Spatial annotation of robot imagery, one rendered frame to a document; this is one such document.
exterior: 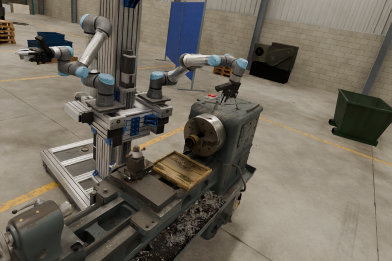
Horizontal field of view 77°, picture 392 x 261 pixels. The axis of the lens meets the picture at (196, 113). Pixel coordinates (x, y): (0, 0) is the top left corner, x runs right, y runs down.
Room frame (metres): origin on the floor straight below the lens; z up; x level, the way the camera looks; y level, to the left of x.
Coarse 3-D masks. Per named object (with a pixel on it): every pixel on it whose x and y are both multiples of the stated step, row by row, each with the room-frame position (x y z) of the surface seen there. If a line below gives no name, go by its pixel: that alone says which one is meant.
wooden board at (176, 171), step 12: (168, 156) 1.64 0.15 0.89; (180, 156) 1.67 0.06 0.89; (156, 168) 1.44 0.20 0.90; (168, 168) 1.49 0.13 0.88; (180, 168) 1.52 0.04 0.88; (192, 168) 1.54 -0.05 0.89; (204, 168) 1.57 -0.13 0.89; (168, 180) 1.38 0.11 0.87; (180, 180) 1.38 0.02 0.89; (192, 180) 1.40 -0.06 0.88
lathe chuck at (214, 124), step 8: (200, 120) 1.69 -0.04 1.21; (208, 120) 1.67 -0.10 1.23; (216, 120) 1.72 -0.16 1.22; (184, 128) 1.76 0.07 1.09; (200, 128) 1.69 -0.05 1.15; (208, 128) 1.65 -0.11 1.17; (216, 128) 1.64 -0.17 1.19; (184, 136) 1.75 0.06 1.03; (200, 136) 1.76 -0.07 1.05; (208, 136) 1.65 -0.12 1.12; (216, 136) 1.61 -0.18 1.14; (200, 152) 1.67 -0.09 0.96; (208, 152) 1.63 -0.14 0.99
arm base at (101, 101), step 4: (100, 96) 1.75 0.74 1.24; (104, 96) 1.75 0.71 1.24; (108, 96) 1.77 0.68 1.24; (112, 96) 1.80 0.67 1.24; (96, 100) 1.76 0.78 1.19; (100, 100) 1.74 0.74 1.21; (104, 100) 1.75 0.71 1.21; (108, 100) 1.76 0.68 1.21; (112, 100) 1.78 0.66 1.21; (96, 104) 1.75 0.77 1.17; (100, 104) 1.73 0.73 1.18; (104, 104) 1.74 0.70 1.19; (108, 104) 1.75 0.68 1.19; (112, 104) 1.77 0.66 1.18
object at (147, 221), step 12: (108, 180) 1.21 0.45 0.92; (96, 192) 1.11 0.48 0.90; (108, 192) 1.12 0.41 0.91; (120, 192) 1.14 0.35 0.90; (132, 204) 1.10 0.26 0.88; (144, 204) 1.06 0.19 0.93; (168, 204) 1.09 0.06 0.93; (180, 204) 1.14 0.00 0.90; (132, 216) 0.99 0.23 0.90; (144, 216) 1.00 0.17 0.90; (156, 216) 1.01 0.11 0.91; (168, 216) 1.05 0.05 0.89; (144, 228) 0.92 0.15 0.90; (156, 228) 0.97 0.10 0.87
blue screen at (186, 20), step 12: (180, 12) 8.90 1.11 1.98; (192, 12) 7.55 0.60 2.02; (204, 12) 6.65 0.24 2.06; (180, 24) 8.70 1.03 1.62; (192, 24) 7.39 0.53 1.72; (168, 36) 10.32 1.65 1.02; (180, 36) 8.50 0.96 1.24; (192, 36) 7.23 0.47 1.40; (168, 48) 10.06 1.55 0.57; (180, 48) 8.29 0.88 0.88; (192, 48) 7.06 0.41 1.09; (168, 60) 10.51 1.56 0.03; (192, 72) 6.75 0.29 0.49; (192, 84) 6.66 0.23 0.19
